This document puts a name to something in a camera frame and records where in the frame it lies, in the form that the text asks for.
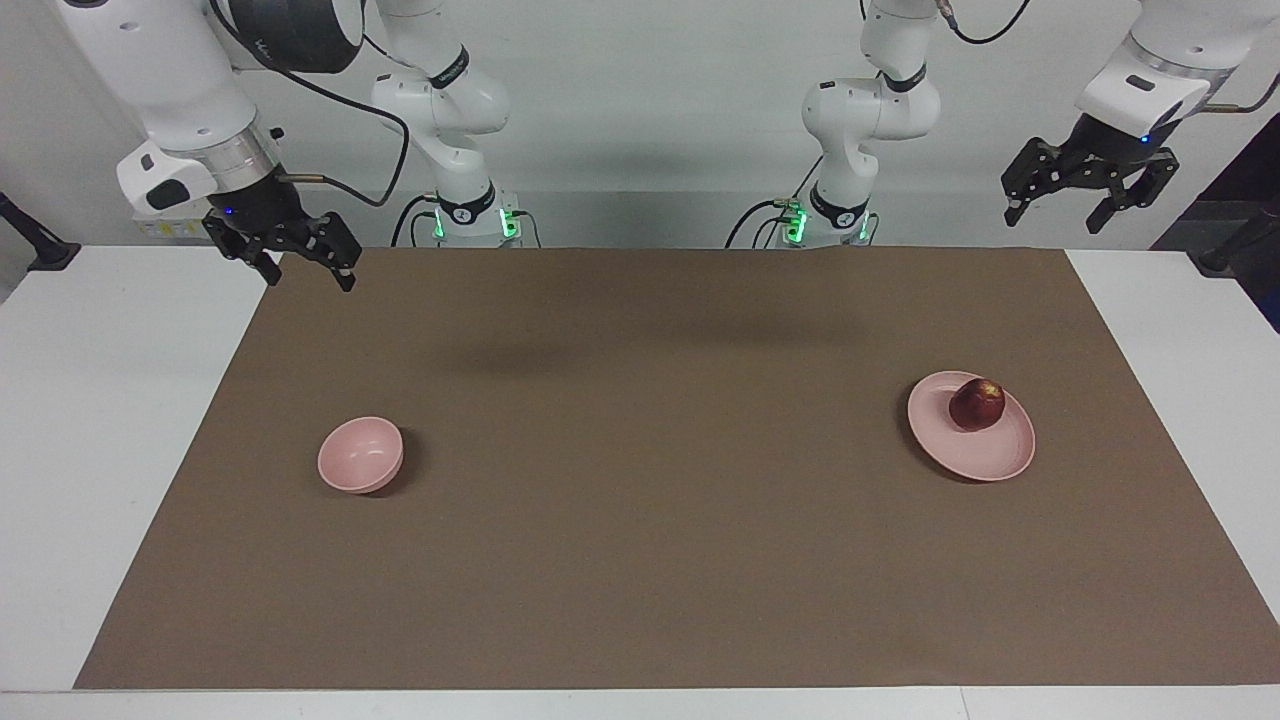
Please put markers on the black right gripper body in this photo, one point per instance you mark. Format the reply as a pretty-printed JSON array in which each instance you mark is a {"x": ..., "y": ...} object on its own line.
[{"x": 260, "y": 205}]

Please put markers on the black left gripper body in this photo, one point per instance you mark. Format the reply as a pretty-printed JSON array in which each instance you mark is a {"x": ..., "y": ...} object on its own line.
[{"x": 1105, "y": 138}]

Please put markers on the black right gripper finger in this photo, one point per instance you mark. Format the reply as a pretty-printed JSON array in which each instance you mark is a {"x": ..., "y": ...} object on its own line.
[
  {"x": 250, "y": 250},
  {"x": 335, "y": 245}
]

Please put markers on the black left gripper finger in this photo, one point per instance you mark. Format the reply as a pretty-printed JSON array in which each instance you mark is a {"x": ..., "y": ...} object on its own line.
[
  {"x": 1135, "y": 185},
  {"x": 1035, "y": 172}
]

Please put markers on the dark red apple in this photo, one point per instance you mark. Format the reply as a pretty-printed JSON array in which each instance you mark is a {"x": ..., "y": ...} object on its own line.
[{"x": 977, "y": 404}]

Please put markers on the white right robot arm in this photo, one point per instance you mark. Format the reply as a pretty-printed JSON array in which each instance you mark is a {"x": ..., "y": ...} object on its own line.
[{"x": 170, "y": 70}]

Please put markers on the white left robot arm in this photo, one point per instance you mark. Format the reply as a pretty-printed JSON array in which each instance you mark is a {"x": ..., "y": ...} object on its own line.
[{"x": 870, "y": 110}]

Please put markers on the pink bowl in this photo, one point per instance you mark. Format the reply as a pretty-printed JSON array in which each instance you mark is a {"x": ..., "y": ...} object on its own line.
[{"x": 358, "y": 455}]

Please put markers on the pink plate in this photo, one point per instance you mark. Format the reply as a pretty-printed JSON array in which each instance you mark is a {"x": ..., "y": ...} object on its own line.
[{"x": 985, "y": 450}]

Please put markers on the white label box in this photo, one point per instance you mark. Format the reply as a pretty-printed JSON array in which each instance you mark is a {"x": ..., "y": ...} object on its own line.
[{"x": 165, "y": 228}]

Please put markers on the black stand clamp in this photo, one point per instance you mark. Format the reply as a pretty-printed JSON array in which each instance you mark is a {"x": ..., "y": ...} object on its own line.
[
  {"x": 1235, "y": 245},
  {"x": 35, "y": 245}
]

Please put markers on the brown table mat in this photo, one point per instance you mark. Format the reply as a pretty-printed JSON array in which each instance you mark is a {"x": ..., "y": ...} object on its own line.
[{"x": 640, "y": 520}]

